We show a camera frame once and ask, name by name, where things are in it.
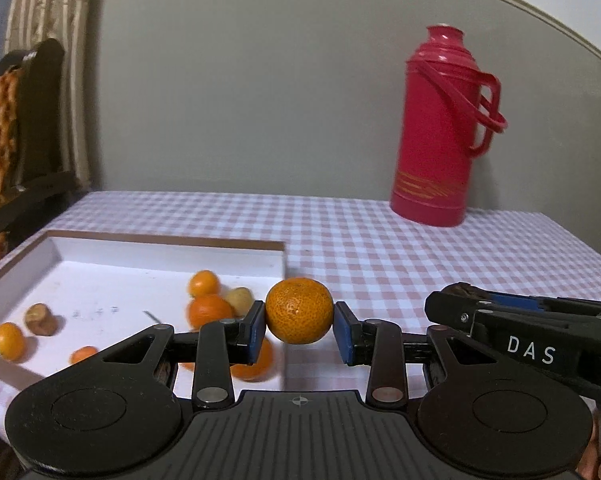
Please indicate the large tangerine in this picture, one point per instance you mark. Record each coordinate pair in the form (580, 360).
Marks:
(261, 369)
(208, 308)

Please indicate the wooden wicker sofa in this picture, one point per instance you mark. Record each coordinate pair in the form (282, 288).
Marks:
(33, 188)

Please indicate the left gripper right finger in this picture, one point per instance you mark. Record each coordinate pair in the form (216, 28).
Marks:
(376, 343)

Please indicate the large front tangerine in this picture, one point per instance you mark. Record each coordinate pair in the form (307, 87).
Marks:
(261, 369)

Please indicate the red thermos flask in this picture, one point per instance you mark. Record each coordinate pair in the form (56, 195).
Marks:
(451, 113)

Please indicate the small kumquat orange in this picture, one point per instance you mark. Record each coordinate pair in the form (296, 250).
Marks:
(203, 283)

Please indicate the medium back tangerine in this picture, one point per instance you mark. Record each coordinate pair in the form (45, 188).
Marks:
(299, 310)

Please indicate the beige striped curtain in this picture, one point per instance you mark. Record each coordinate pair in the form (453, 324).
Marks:
(59, 29)

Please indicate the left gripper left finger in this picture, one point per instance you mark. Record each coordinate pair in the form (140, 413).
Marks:
(220, 345)

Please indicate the brown white cardboard box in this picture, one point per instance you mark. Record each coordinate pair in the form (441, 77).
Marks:
(105, 287)

